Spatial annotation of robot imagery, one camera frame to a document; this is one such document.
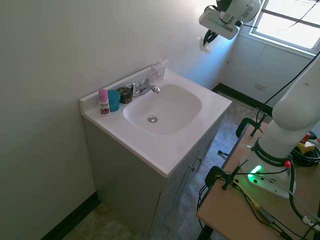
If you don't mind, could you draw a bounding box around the black baseboard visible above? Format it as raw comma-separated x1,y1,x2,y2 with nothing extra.
40,190,101,240
211,83,274,116

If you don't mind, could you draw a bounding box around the white framed window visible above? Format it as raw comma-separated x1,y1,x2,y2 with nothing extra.
248,0,320,60

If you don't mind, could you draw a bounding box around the chrome faucet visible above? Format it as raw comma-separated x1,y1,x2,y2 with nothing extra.
126,70,161,98

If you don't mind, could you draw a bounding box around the thin black hanging cable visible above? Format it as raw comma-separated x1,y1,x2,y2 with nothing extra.
264,51,320,106

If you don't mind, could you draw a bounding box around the grey vanity cabinet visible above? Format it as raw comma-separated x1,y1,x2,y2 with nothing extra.
82,109,228,235

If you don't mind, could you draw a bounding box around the pink-capped white bottle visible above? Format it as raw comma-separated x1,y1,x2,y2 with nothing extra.
98,88,111,116

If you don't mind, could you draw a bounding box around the dark round jar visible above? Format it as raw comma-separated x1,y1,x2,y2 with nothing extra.
116,86,133,104

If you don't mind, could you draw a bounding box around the white paper box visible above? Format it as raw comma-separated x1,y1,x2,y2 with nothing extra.
150,58,169,82

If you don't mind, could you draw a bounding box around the white sink countertop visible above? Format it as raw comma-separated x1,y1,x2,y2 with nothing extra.
79,58,233,179

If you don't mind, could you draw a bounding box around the black cable adapter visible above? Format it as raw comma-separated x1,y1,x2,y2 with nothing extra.
257,205,275,224

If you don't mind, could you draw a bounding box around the black screw clamp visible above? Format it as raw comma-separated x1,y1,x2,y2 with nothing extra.
204,159,250,192
235,109,267,139

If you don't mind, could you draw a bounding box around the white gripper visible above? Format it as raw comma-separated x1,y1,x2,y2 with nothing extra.
198,6,240,47

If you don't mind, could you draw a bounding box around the blue plastic jar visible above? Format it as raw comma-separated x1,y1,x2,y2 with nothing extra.
107,89,122,113

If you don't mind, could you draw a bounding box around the wooden table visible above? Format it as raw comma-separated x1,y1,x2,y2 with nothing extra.
196,117,320,240

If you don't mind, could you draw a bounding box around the yellow red emergency stop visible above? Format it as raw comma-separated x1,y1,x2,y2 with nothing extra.
298,132,320,157

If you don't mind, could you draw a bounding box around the coiled black cable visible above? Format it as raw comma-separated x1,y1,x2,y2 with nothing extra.
290,144,320,167

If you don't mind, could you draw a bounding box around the white tissue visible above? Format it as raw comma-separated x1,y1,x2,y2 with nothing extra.
196,36,211,55

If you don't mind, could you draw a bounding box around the yellow cable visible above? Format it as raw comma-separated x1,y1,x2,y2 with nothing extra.
233,181,261,209

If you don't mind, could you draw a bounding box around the grey cable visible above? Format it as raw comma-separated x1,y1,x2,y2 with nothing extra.
286,189,320,227

